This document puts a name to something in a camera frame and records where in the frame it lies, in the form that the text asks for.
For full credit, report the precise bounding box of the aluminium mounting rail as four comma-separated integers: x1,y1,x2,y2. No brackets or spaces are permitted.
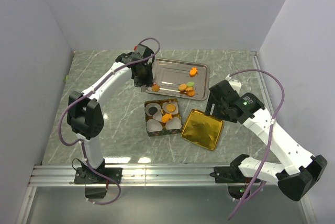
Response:
28,163,251,187

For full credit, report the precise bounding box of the orange pineapple cookie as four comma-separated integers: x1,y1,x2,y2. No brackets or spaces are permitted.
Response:
161,114,172,124
189,67,198,77

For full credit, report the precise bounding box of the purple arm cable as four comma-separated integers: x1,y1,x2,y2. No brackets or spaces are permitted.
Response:
58,37,161,205
227,69,285,221

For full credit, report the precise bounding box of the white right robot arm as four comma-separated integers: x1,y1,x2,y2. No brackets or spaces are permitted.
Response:
205,80,328,201

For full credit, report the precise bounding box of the white paper cup middle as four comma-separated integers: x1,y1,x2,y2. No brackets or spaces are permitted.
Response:
152,111,163,122

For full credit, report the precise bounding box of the white paper cup back left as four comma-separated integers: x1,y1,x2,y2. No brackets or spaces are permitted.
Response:
145,103,161,117

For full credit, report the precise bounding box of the orange flower swirl cookie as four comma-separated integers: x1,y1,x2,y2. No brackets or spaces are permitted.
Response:
152,85,160,92

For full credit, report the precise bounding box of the tan round sandwich cookie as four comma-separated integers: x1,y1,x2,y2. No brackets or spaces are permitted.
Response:
178,84,187,92

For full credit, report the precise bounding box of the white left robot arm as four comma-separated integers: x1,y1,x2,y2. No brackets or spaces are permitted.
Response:
66,44,155,183

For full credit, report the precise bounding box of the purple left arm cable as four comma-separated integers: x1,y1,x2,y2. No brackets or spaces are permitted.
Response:
58,37,161,205

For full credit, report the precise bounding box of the orange chocolate chip cookie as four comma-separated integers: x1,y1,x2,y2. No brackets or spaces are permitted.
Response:
187,90,195,97

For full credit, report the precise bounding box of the orange cookie in tin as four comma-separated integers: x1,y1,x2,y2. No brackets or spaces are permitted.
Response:
164,103,176,113

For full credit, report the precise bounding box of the green sandwich cookie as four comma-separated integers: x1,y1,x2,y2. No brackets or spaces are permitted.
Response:
186,82,194,87

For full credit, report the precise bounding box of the white paper cup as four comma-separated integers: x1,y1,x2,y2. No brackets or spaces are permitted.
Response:
145,103,161,117
162,101,178,115
146,119,163,132
152,111,163,122
165,117,182,130

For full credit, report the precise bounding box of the white paper cup back right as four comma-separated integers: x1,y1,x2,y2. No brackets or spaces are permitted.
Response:
162,101,178,115

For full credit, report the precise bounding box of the black sandwich cookie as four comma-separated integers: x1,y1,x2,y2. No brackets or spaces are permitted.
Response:
148,106,158,116

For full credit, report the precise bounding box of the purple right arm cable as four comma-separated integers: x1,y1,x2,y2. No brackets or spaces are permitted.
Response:
227,69,285,221

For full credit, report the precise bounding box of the white paper cup front left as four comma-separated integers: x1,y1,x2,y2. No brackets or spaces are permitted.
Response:
146,119,163,132

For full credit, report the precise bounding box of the orange pineapple cookie top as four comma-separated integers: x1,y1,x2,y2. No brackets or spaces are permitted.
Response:
189,67,198,77

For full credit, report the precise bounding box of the white paper cup front right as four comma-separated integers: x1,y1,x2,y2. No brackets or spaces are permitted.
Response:
165,117,182,130

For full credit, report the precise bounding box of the silver metal tray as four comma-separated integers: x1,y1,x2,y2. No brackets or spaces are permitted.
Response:
145,58,210,101

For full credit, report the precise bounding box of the gold tin lid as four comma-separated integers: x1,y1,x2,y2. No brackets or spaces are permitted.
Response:
181,109,224,151

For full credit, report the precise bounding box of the green christmas cookie tin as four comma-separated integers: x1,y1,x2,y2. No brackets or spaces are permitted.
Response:
144,98,182,137

